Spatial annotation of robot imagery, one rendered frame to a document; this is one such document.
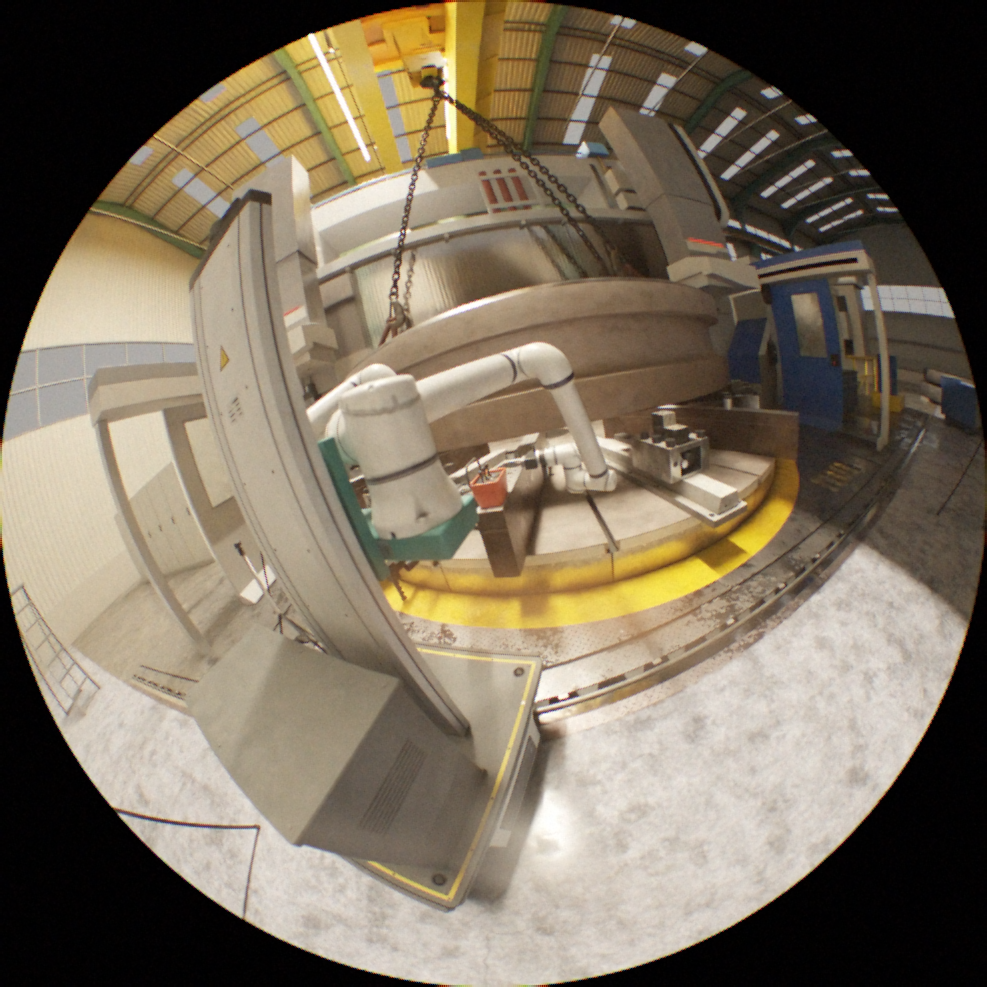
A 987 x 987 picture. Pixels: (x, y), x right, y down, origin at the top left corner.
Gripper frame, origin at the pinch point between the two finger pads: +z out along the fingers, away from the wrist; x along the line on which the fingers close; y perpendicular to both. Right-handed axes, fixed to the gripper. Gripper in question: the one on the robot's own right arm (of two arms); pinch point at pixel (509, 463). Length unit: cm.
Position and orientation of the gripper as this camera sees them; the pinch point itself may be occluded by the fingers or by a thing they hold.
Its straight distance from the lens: 136.8
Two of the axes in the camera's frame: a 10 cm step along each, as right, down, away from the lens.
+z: -9.4, 1.4, 3.2
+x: -2.4, 4.0, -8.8
